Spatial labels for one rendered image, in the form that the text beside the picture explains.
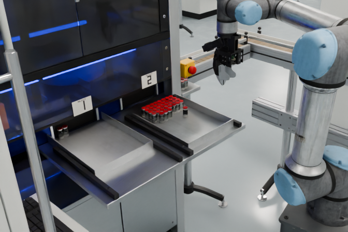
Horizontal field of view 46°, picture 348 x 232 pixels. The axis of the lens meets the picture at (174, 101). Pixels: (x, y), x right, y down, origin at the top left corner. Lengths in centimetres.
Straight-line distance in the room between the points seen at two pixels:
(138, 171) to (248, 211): 129
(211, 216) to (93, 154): 118
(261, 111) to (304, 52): 162
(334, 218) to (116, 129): 88
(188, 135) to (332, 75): 74
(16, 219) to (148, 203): 121
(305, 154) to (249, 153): 194
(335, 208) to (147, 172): 62
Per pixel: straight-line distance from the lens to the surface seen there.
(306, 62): 105
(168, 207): 225
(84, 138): 167
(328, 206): 140
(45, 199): 101
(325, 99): 110
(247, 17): 133
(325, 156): 131
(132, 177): 142
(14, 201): 95
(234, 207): 264
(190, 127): 168
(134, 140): 162
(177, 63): 189
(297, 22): 131
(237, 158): 306
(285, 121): 257
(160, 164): 147
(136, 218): 211
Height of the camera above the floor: 173
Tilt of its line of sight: 27 degrees down
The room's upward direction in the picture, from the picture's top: 2 degrees counter-clockwise
